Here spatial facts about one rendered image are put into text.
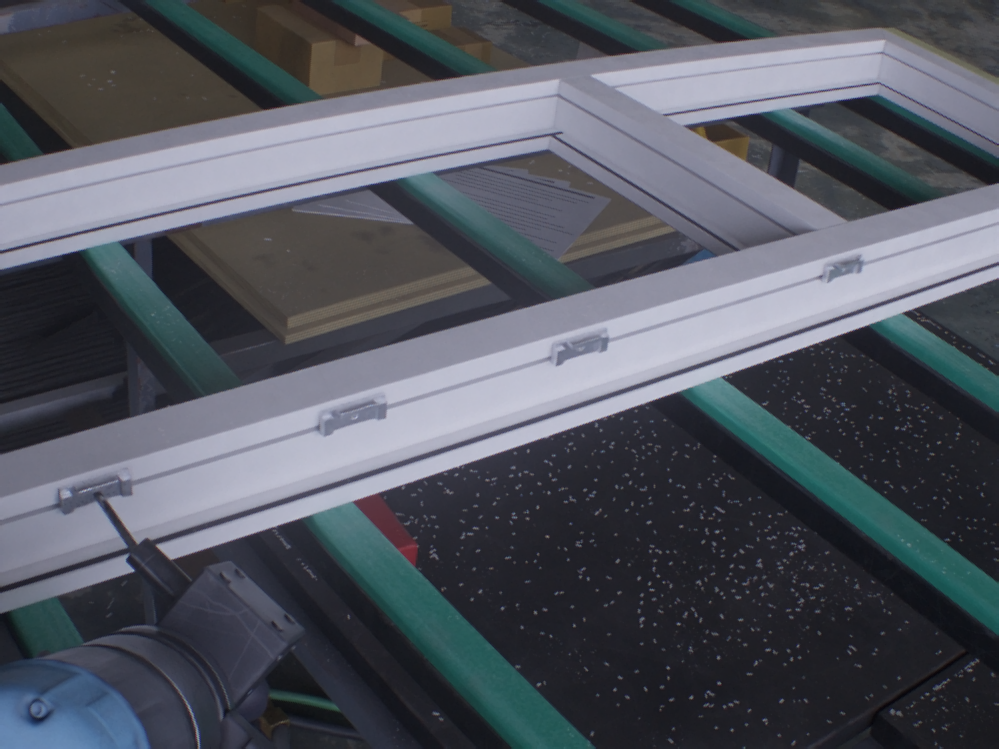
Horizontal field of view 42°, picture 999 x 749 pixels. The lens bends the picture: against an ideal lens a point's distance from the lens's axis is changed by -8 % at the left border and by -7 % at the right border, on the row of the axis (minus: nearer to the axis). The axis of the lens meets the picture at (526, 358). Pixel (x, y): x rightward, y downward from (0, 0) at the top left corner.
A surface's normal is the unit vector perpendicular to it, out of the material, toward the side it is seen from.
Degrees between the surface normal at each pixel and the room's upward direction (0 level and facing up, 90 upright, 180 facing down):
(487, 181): 0
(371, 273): 0
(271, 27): 90
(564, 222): 0
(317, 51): 90
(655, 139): 90
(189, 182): 90
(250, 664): 53
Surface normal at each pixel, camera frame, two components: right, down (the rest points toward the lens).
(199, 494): 0.59, 0.48
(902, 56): -0.79, 0.24
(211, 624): 0.00, -0.09
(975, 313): 0.11, -0.84
